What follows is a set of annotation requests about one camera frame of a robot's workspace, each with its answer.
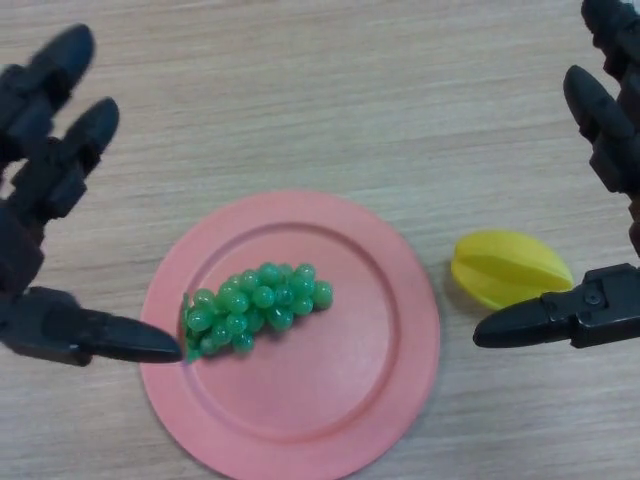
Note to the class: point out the pink round plate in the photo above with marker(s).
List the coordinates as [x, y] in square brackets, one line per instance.
[350, 380]

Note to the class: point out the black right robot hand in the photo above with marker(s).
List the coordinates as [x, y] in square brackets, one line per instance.
[612, 135]

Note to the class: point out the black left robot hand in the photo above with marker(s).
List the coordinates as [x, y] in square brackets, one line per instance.
[35, 185]

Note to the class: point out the yellow starfruit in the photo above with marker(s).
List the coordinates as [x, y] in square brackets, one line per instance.
[510, 265]

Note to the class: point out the green grapes bunch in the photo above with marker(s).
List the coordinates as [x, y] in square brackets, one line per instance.
[260, 305]

